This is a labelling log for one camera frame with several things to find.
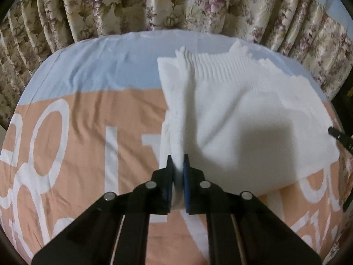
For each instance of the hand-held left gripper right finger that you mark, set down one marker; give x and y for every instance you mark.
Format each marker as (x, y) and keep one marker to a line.
(187, 183)

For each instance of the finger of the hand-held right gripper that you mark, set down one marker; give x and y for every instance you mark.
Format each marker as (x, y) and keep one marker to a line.
(342, 138)

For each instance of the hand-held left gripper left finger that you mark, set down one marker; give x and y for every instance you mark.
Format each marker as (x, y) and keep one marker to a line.
(168, 180)

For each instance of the white knit sweater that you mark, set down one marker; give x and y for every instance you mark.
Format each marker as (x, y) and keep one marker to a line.
(242, 121)

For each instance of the dark wooden furniture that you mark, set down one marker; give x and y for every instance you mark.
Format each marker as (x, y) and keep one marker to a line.
(346, 105)

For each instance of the orange and blue printed bedsheet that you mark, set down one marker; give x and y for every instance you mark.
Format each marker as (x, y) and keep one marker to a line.
(82, 132)

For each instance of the floral and blue curtain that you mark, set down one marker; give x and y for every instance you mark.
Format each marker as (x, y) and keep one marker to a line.
(176, 5)

